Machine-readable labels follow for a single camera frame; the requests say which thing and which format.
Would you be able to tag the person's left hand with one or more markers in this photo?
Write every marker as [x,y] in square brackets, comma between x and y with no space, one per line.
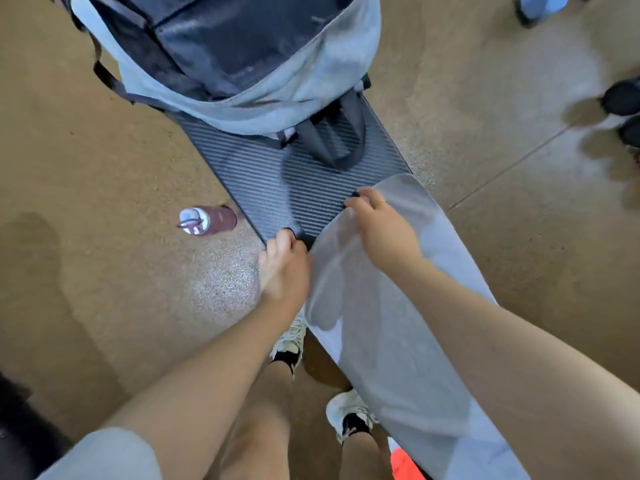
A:
[284,274]

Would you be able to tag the person's right hand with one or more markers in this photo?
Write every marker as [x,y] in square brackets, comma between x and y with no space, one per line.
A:
[387,234]

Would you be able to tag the person's right thumb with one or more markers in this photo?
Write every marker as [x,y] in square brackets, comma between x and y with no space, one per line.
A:
[356,205]

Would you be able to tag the person's left fingers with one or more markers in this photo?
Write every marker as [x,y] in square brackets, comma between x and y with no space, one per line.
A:
[285,242]

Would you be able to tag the black carbon-pattern case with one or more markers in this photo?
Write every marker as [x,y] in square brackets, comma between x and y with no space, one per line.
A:
[280,184]

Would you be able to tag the grey fabric sleeve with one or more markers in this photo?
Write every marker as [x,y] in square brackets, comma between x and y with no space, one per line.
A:
[390,344]

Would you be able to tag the person's left forearm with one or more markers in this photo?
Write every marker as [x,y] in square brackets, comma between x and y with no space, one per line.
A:
[210,389]

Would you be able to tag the person's right forearm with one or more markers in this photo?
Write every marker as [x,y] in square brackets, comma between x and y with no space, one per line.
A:
[510,364]

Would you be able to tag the maroon water bottle white lid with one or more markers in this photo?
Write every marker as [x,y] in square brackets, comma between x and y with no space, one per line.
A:
[210,220]

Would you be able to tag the person's left white sneaker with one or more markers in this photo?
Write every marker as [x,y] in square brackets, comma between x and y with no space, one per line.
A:
[292,337]

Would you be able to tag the person's white sneaker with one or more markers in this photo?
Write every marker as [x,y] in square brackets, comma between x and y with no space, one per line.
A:
[345,404]
[292,337]

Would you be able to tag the person's left black sock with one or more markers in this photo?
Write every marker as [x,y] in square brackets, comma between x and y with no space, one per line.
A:
[286,360]

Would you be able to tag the person's black sock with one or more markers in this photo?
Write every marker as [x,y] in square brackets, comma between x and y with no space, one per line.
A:
[286,360]
[356,424]

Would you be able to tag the person's right white sneaker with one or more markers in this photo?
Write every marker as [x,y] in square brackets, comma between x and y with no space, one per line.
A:
[345,404]

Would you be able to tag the person's left leg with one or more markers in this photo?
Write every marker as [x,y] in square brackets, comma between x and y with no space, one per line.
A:
[260,424]

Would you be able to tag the person's leg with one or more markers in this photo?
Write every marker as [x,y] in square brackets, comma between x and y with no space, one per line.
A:
[260,424]
[362,457]

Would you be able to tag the person's right black sock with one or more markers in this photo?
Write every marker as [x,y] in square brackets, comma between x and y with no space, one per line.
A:
[356,424]

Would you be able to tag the person's right leg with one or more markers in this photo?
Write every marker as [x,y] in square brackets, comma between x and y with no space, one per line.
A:
[362,457]

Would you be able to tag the orange-red object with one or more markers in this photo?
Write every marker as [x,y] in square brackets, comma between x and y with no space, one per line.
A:
[406,467]

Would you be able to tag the person's grey shorts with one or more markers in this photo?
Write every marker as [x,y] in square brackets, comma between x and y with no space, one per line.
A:
[105,457]

